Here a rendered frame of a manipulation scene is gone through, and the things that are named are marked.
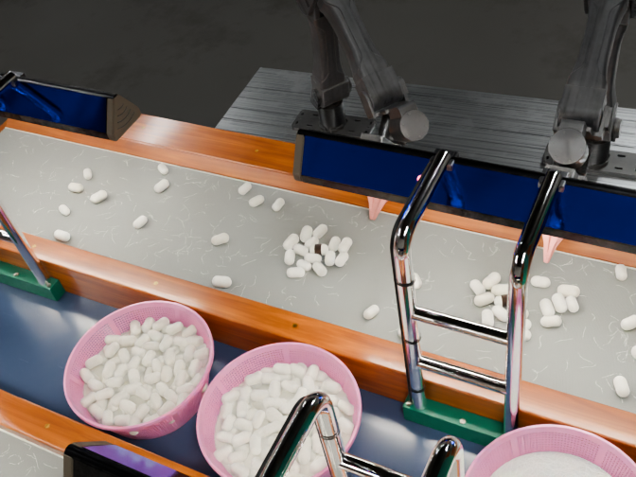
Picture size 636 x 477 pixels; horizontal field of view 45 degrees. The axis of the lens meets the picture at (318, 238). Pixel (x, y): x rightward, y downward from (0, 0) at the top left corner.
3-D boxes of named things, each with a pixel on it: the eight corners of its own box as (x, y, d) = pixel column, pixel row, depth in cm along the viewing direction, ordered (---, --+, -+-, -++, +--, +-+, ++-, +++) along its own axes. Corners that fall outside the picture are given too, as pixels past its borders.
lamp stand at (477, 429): (442, 331, 139) (430, 140, 107) (554, 363, 131) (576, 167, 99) (403, 419, 128) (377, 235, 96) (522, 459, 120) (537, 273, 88)
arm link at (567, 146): (593, 168, 118) (611, 92, 118) (538, 159, 121) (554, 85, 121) (597, 179, 128) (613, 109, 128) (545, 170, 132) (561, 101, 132)
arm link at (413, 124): (441, 130, 142) (418, 68, 140) (401, 148, 140) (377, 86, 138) (417, 132, 153) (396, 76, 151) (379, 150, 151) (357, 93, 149)
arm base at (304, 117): (363, 114, 175) (374, 95, 179) (285, 103, 182) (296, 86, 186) (367, 140, 180) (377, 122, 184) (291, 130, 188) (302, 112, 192)
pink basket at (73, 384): (138, 315, 153) (122, 285, 146) (252, 353, 142) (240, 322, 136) (54, 427, 138) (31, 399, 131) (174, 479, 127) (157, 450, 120)
